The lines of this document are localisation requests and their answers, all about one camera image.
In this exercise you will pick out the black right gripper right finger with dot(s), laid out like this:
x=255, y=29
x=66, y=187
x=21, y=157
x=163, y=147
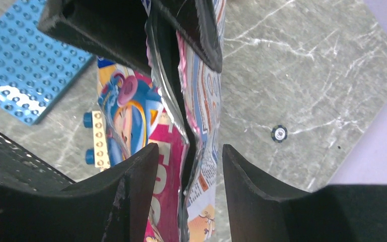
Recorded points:
x=263, y=208

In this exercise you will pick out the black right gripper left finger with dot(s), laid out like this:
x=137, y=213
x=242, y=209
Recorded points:
x=112, y=205

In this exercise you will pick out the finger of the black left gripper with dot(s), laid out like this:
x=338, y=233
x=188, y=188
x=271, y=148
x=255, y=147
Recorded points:
x=195, y=22
x=114, y=30

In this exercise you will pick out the pink pet food bag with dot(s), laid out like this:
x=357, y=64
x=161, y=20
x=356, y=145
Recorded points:
x=176, y=107

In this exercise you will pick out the beige toy car blue wheels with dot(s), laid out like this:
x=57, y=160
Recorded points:
x=98, y=154

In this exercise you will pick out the dark poker chip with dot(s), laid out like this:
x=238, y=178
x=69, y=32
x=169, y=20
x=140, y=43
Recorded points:
x=279, y=133

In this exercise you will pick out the blue studded building baseplate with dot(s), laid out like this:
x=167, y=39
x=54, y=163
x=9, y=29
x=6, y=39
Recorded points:
x=35, y=70

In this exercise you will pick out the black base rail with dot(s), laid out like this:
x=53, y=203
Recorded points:
x=13, y=160

